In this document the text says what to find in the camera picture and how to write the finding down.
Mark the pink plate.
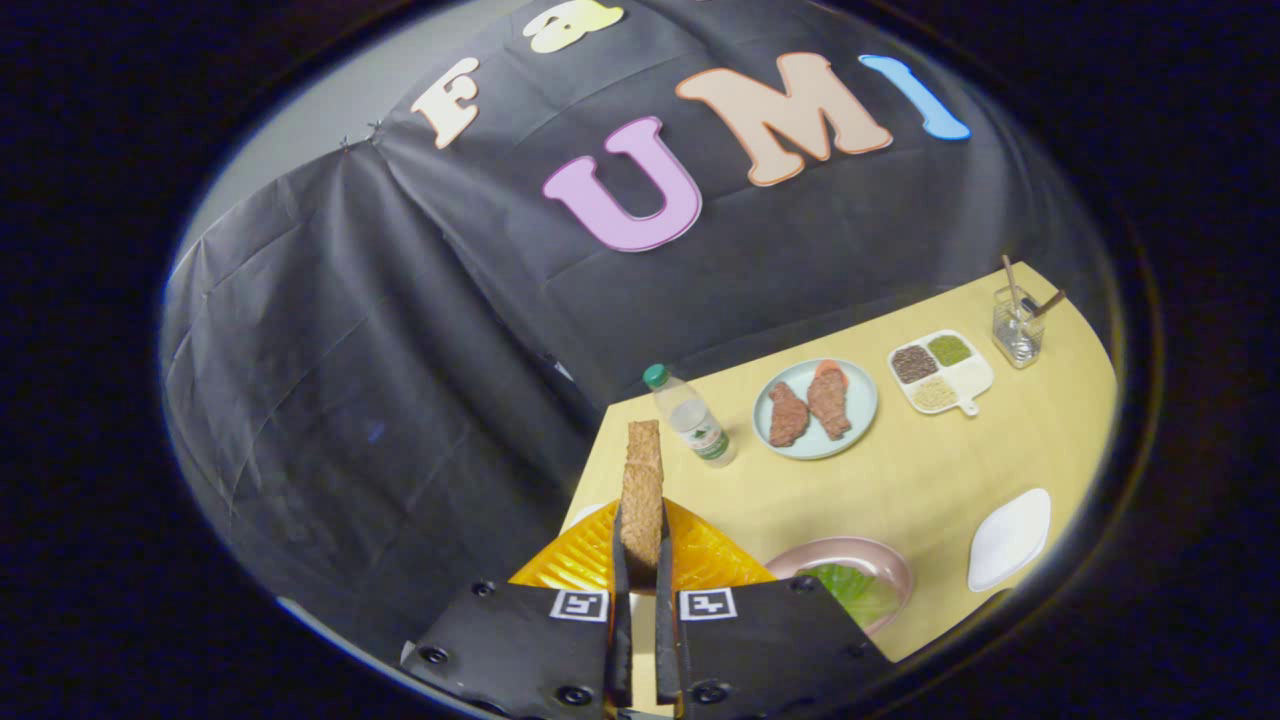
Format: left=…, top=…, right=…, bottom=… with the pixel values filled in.
left=763, top=536, right=914, bottom=638

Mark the white divided seasoning dish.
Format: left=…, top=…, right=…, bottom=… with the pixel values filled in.
left=887, top=329, right=996, bottom=417

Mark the clear glass cup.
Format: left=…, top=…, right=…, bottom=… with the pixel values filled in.
left=992, top=286, right=1046, bottom=369

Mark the clear plastic water bottle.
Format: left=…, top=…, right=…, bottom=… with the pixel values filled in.
left=642, top=363, right=738, bottom=469

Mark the green lettuce leaf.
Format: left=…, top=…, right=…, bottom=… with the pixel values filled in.
left=795, top=563, right=896, bottom=629

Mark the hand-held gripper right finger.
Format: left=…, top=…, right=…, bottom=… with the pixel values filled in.
left=655, top=497, right=894, bottom=720

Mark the black backdrop cloth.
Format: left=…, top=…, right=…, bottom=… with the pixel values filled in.
left=160, top=0, right=1101, bottom=661

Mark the light blue plate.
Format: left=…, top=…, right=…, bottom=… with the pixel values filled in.
left=752, top=358, right=879, bottom=461

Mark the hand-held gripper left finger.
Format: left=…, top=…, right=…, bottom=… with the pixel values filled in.
left=400, top=500, right=633, bottom=720

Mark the white plate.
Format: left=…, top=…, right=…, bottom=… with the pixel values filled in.
left=967, top=488, right=1053, bottom=593

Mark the toasted bread slice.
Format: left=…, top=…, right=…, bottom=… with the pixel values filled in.
left=619, top=420, right=666, bottom=573

